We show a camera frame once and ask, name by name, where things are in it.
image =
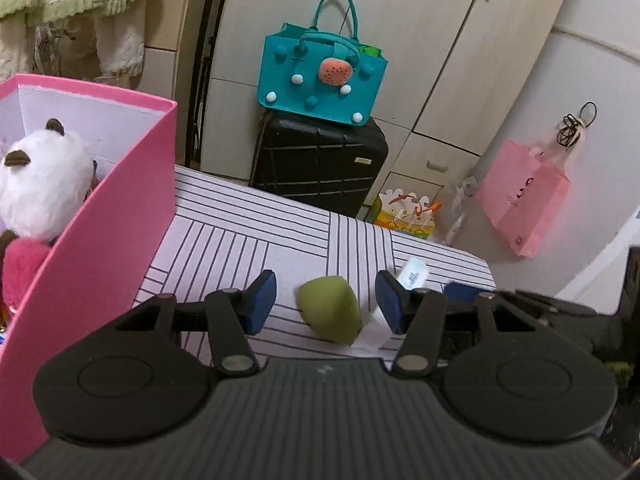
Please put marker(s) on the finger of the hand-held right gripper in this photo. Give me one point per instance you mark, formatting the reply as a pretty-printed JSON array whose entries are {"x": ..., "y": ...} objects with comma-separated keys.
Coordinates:
[{"x": 460, "y": 292}]

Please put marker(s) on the pink shopping bag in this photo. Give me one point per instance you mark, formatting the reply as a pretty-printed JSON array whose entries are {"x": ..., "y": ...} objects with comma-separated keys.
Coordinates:
[{"x": 525, "y": 200}]

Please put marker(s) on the small white tissue packet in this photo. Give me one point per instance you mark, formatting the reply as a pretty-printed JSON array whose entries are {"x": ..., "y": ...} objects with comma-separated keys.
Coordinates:
[{"x": 414, "y": 274}]

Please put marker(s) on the white fluffy pants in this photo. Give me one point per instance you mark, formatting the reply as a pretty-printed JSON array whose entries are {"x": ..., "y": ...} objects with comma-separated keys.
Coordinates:
[{"x": 120, "y": 45}]

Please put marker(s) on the yellow gift bag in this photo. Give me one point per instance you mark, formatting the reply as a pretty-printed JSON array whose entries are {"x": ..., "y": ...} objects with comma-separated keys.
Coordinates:
[{"x": 405, "y": 222}]

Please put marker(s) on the white refrigerator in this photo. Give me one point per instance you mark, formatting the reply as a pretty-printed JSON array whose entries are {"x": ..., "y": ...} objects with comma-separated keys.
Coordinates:
[{"x": 600, "y": 85}]

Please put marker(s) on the black hard suitcase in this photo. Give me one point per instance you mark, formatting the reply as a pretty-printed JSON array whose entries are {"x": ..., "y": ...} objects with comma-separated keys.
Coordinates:
[{"x": 310, "y": 165}]

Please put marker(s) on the clear plastic bag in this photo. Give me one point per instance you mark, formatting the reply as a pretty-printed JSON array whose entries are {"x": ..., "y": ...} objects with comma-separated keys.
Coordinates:
[{"x": 457, "y": 210}]

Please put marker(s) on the beige wardrobe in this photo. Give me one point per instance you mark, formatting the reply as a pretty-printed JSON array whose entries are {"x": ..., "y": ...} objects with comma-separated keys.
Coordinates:
[{"x": 425, "y": 35}]

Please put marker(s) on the teal felt handbag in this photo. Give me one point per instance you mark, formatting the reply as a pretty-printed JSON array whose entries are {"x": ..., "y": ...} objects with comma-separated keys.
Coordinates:
[{"x": 290, "y": 75}]

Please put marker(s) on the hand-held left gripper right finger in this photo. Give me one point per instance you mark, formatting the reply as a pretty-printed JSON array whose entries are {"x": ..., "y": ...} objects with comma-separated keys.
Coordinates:
[{"x": 390, "y": 302}]

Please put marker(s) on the pink cardboard box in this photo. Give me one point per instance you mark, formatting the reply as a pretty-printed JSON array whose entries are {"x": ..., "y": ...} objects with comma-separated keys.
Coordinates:
[{"x": 100, "y": 270}]

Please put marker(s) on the green makeup sponge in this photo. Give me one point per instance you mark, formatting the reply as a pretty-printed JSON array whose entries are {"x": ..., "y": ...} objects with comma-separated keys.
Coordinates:
[{"x": 330, "y": 310}]

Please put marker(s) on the white panda plush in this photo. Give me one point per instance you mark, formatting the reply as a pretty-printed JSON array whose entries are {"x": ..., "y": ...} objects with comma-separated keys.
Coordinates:
[{"x": 45, "y": 180}]

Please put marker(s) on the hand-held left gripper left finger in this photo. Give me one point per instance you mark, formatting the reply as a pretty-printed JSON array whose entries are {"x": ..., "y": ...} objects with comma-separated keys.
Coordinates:
[{"x": 260, "y": 302}]

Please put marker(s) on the striped tablecloth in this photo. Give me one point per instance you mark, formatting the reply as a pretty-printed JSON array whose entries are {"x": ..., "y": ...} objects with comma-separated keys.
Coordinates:
[{"x": 240, "y": 220}]

